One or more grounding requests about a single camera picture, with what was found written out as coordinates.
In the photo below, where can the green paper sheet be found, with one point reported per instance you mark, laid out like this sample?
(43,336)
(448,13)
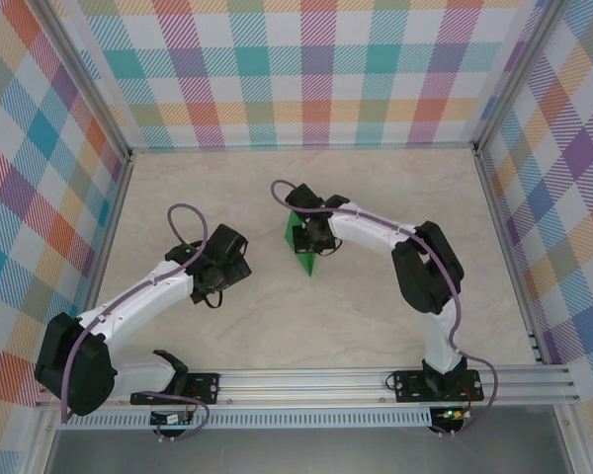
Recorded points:
(307,264)

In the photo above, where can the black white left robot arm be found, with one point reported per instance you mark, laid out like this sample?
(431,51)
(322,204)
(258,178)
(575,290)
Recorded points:
(74,365)

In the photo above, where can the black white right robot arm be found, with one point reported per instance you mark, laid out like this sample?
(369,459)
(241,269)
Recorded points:
(425,266)

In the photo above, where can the grey metal panel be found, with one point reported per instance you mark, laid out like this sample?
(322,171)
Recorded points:
(301,454)

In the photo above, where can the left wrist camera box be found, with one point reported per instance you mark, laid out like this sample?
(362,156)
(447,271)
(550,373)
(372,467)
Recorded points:
(227,242)

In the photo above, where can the thin aluminium table edge rail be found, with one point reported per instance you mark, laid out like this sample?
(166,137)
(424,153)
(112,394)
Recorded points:
(301,146)

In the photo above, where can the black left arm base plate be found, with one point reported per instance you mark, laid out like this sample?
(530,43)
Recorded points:
(207,387)

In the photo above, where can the aluminium table side rail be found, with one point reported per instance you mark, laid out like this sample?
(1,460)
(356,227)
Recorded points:
(111,222)
(500,222)

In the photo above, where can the wide aluminium mounting rail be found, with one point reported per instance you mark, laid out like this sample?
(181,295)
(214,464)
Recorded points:
(301,387)

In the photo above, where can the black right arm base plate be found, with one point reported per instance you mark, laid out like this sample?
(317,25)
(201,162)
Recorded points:
(407,387)

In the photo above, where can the aluminium frame leg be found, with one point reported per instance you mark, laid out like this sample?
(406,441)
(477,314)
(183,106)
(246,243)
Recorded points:
(42,444)
(570,444)

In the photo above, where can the aluminium frame post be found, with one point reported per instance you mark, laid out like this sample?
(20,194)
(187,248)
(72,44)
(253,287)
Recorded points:
(517,74)
(89,74)

